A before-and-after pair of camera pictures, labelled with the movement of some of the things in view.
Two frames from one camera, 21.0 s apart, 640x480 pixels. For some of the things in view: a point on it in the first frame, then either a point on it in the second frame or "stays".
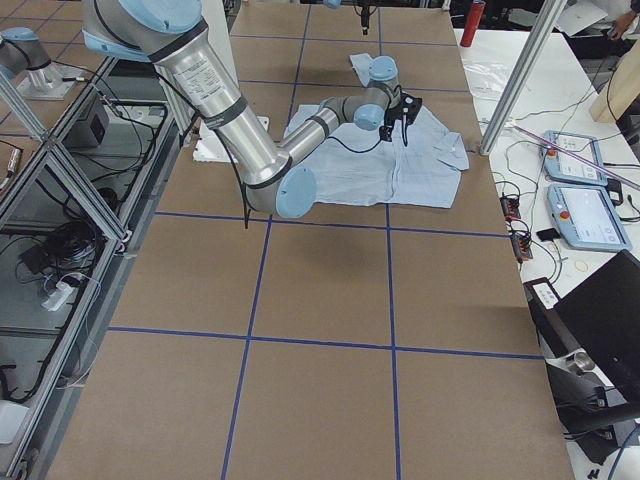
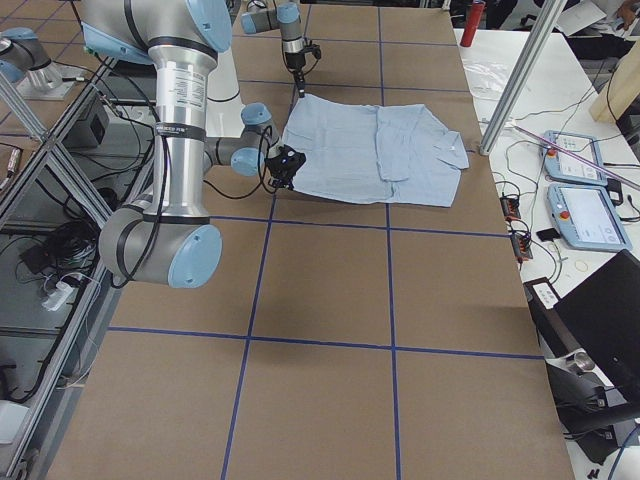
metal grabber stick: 576,155 stays
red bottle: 472,23 stays
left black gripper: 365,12 → 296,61
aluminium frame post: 522,76 stays
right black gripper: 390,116 → 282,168
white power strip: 62,293 stays
